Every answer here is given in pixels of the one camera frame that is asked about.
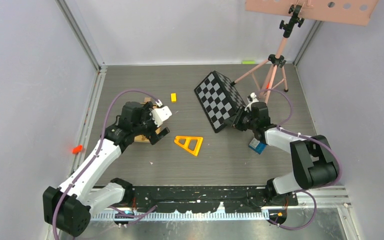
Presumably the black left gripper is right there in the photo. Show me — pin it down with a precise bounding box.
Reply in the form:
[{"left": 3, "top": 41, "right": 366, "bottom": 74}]
[{"left": 132, "top": 102, "right": 169, "bottom": 145}]

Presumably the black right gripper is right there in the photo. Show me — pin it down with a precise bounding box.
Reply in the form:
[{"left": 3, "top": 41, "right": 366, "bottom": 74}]
[{"left": 224, "top": 105, "right": 258, "bottom": 132}]

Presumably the tin lid with bears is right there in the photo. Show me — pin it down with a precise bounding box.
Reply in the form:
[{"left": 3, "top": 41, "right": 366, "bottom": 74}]
[{"left": 134, "top": 97, "right": 162, "bottom": 143}]

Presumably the black white folding chessboard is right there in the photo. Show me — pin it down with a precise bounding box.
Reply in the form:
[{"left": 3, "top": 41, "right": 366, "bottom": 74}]
[{"left": 193, "top": 70, "right": 246, "bottom": 133}]

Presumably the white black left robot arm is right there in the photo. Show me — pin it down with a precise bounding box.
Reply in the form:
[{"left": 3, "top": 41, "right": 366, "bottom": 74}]
[{"left": 42, "top": 101, "right": 172, "bottom": 237}]

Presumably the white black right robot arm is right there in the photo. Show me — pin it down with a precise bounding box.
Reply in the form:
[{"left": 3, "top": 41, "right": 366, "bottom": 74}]
[{"left": 225, "top": 101, "right": 341, "bottom": 205}]

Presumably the blue white lego block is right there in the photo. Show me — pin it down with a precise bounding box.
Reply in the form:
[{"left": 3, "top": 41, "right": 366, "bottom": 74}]
[{"left": 248, "top": 138, "right": 267, "bottom": 155}]

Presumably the small yellow block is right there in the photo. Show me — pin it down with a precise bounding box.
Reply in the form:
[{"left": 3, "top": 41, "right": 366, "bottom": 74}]
[{"left": 170, "top": 93, "right": 177, "bottom": 103}]

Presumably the red orange block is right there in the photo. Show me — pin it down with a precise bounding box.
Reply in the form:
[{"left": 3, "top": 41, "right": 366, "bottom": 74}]
[{"left": 71, "top": 144, "right": 83, "bottom": 155}]

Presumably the pink tripod music stand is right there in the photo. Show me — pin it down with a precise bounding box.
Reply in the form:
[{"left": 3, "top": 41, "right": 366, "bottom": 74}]
[{"left": 230, "top": 0, "right": 378, "bottom": 92}]

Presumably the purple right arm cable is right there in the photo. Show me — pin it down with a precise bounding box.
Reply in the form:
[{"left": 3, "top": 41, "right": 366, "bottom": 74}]
[{"left": 258, "top": 88, "right": 344, "bottom": 231}]

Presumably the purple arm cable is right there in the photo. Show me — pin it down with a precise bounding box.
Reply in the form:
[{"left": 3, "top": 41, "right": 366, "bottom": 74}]
[
  {"left": 258, "top": 88, "right": 344, "bottom": 231},
  {"left": 51, "top": 88, "right": 163, "bottom": 240}
]

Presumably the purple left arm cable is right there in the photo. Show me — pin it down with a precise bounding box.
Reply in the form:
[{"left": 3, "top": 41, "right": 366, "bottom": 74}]
[{"left": 51, "top": 88, "right": 163, "bottom": 240}]

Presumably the yellow triangular toy frame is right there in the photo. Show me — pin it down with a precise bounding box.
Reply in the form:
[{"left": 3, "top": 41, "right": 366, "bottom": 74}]
[{"left": 174, "top": 135, "right": 204, "bottom": 157}]

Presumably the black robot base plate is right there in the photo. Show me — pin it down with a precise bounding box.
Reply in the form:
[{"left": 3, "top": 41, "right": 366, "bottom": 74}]
[{"left": 115, "top": 185, "right": 299, "bottom": 214}]

